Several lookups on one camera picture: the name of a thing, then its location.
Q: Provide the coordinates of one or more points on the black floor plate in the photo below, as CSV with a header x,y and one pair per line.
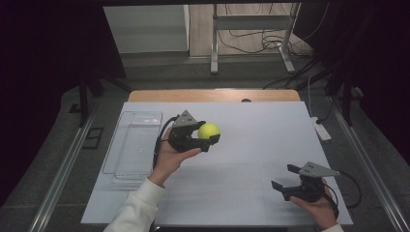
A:
x,y
93,138

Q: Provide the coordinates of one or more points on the white table board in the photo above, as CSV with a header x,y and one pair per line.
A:
x,y
245,154

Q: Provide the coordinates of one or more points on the black stand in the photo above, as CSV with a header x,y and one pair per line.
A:
x,y
84,96
346,100

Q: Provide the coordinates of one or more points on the white cabinet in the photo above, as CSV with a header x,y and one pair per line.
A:
x,y
145,29

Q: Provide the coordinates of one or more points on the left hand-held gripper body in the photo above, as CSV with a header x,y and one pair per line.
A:
x,y
182,141

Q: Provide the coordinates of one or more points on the clear plastic tray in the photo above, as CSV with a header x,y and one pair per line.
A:
x,y
138,145

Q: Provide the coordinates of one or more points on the metal floor rail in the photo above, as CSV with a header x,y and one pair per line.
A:
x,y
367,164
61,174

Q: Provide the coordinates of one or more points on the small black round cap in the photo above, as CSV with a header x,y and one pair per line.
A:
x,y
246,100

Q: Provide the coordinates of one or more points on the person's right hand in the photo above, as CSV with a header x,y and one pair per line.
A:
x,y
317,211

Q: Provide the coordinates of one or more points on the white power strip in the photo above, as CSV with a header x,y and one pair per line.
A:
x,y
320,129

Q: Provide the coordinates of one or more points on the yellow tennis ball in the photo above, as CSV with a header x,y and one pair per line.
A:
x,y
209,130

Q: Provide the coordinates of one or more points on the person's left hand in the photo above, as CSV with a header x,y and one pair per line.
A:
x,y
169,161

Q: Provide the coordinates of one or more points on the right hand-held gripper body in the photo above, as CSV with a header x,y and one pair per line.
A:
x,y
306,191

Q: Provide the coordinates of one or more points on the wooden table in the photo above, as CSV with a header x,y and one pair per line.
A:
x,y
209,95

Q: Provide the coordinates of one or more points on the grey metal stand frame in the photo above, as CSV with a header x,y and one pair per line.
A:
x,y
251,22

